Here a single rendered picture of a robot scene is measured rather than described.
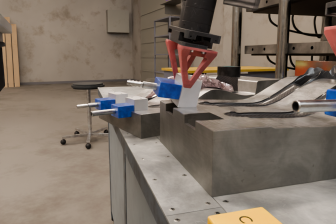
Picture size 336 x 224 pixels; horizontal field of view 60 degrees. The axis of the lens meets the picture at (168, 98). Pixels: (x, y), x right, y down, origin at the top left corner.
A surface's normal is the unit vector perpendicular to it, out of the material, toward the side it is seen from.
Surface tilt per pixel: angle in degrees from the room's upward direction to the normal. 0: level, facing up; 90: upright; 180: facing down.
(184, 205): 0
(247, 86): 80
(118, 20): 90
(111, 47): 90
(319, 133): 90
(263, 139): 90
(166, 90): 99
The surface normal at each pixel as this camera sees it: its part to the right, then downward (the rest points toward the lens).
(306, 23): -0.92, 0.06
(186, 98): 0.27, 0.30
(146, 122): 0.56, 0.12
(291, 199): 0.00, -0.99
